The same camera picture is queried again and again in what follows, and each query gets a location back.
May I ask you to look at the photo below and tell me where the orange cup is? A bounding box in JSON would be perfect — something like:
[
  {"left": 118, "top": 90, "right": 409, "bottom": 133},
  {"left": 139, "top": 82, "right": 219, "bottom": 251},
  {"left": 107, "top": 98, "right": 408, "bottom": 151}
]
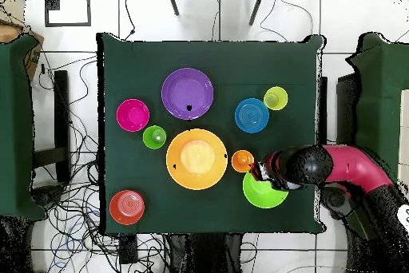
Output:
[{"left": 230, "top": 149, "right": 256, "bottom": 174}]

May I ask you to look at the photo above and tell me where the large yellow-orange bowl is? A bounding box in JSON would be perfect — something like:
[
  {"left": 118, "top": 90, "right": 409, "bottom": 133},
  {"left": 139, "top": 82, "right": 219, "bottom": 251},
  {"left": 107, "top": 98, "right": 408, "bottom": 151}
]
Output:
[{"left": 165, "top": 128, "right": 228, "bottom": 191}]

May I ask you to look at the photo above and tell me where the purple bowl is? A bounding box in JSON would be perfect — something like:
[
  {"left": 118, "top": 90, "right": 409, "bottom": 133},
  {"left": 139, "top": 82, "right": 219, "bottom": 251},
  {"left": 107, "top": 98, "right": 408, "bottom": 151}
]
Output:
[{"left": 160, "top": 67, "right": 215, "bottom": 121}]

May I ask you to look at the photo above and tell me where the green bowl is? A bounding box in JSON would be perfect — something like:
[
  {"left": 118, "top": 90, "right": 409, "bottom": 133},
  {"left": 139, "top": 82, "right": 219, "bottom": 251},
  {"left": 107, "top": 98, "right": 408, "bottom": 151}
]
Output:
[{"left": 242, "top": 170, "right": 289, "bottom": 209}]

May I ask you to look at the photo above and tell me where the blue bowl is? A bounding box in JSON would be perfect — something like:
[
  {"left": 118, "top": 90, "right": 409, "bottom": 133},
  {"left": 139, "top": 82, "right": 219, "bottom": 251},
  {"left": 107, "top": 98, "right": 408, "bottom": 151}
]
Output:
[{"left": 234, "top": 97, "right": 270, "bottom": 134}]

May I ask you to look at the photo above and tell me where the yellow cup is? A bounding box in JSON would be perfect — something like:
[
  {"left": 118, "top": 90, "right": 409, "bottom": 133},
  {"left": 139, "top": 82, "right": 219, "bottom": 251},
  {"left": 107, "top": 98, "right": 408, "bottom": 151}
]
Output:
[{"left": 263, "top": 85, "right": 289, "bottom": 112}]

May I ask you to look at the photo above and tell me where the dark grey stand base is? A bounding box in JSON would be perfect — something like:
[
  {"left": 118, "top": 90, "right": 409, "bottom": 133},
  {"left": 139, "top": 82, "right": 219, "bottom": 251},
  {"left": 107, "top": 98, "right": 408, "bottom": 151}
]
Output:
[
  {"left": 31, "top": 184, "right": 66, "bottom": 205},
  {"left": 320, "top": 186, "right": 359, "bottom": 221}
]

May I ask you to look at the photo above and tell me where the black box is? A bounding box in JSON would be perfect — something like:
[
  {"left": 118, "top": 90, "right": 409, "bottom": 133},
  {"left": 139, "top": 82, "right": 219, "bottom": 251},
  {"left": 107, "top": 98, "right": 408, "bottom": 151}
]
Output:
[{"left": 335, "top": 73, "right": 359, "bottom": 148}]

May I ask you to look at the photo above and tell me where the dark green tablecloth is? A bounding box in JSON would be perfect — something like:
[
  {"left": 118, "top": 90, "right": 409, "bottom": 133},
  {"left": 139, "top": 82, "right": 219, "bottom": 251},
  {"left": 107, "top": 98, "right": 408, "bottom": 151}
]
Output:
[{"left": 96, "top": 32, "right": 327, "bottom": 235}]

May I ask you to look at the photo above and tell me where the green cup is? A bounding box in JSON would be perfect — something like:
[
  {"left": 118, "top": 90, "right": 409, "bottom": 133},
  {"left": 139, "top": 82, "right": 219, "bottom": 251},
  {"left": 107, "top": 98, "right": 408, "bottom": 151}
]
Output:
[{"left": 142, "top": 125, "right": 168, "bottom": 150}]

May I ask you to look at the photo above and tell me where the green side table cloth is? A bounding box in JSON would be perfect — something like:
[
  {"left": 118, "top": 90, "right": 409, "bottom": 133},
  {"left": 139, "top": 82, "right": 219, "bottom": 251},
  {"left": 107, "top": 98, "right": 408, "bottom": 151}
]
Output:
[
  {"left": 346, "top": 32, "right": 409, "bottom": 240},
  {"left": 0, "top": 34, "right": 47, "bottom": 221}
]

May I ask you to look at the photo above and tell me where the red-orange bowl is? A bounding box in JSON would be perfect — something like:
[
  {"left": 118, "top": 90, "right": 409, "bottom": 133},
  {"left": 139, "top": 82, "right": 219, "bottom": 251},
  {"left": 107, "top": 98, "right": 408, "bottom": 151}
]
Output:
[{"left": 109, "top": 189, "right": 146, "bottom": 227}]

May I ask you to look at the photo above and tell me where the pink bowl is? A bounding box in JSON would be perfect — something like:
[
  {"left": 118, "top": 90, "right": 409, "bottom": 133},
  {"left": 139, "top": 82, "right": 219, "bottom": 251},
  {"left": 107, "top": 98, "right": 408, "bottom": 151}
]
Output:
[{"left": 115, "top": 97, "right": 151, "bottom": 133}]

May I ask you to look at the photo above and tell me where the black power strip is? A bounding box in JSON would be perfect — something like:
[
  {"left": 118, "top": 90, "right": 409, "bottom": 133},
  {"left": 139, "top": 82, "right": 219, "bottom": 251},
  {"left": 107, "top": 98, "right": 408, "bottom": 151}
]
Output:
[{"left": 118, "top": 233, "right": 139, "bottom": 265}]

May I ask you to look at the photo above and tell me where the black floor beam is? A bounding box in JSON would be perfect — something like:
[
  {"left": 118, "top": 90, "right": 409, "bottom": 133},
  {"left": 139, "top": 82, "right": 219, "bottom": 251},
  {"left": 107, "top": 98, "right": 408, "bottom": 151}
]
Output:
[{"left": 32, "top": 69, "right": 72, "bottom": 184}]

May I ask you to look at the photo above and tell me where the cardboard box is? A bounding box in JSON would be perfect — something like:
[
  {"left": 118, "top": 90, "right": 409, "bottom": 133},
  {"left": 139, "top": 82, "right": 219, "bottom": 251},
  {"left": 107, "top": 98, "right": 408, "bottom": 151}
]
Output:
[{"left": 0, "top": 0, "right": 45, "bottom": 82}]

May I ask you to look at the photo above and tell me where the thin black cable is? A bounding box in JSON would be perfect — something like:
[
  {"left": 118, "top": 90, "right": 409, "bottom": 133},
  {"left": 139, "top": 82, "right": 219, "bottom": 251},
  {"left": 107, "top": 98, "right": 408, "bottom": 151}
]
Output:
[{"left": 259, "top": 0, "right": 315, "bottom": 43}]

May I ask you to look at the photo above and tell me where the tangle of black cables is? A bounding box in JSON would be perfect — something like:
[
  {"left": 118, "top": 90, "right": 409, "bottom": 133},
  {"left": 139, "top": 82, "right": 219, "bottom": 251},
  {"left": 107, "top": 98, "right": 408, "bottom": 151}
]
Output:
[{"left": 31, "top": 52, "right": 170, "bottom": 273}]

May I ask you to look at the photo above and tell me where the black cable with plug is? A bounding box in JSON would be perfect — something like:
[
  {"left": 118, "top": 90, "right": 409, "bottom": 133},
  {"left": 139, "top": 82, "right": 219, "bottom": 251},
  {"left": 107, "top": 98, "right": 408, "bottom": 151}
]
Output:
[{"left": 117, "top": 0, "right": 137, "bottom": 42}]

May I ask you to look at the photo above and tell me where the black camera tripod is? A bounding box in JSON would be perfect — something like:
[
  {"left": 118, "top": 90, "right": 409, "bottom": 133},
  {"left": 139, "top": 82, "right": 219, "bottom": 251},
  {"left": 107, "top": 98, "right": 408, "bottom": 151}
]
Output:
[{"left": 165, "top": 0, "right": 268, "bottom": 27}]

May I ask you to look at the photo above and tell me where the black rectangular frame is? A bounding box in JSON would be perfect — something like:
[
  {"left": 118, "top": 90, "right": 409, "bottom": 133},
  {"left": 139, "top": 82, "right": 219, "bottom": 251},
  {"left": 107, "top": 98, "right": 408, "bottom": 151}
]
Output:
[{"left": 43, "top": 0, "right": 93, "bottom": 28}]

